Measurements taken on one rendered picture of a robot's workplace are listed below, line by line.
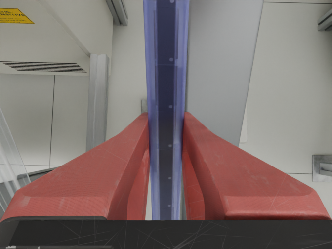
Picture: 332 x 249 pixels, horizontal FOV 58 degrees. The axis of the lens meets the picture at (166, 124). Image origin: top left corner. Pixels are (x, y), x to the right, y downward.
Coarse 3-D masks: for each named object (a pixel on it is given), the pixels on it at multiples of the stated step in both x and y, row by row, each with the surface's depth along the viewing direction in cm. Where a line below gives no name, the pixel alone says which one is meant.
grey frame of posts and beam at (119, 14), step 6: (108, 0) 88; (114, 0) 88; (120, 0) 90; (108, 6) 92; (114, 6) 93; (120, 6) 91; (114, 12) 96; (120, 12) 95; (126, 12) 103; (114, 18) 100; (120, 18) 102; (126, 18) 103; (120, 24) 105; (126, 24) 105; (48, 168) 49; (54, 168) 50; (30, 174) 40; (36, 174) 41
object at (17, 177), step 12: (0, 108) 13; (0, 120) 13; (0, 132) 13; (0, 144) 13; (12, 144) 14; (0, 156) 13; (12, 156) 14; (0, 168) 14; (12, 168) 14; (24, 168) 15; (0, 180) 14; (12, 180) 14; (24, 180) 15; (0, 192) 15; (12, 192) 15; (0, 204) 15
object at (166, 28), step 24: (144, 0) 9; (168, 0) 9; (144, 24) 9; (168, 24) 9; (168, 48) 10; (168, 72) 10; (168, 96) 11; (168, 120) 11; (168, 144) 12; (168, 168) 13; (168, 192) 14; (168, 216) 15
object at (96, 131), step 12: (96, 60) 73; (108, 60) 75; (96, 72) 73; (108, 72) 76; (96, 84) 73; (108, 84) 76; (96, 96) 73; (96, 108) 73; (96, 120) 73; (96, 132) 72; (96, 144) 72; (0, 216) 28
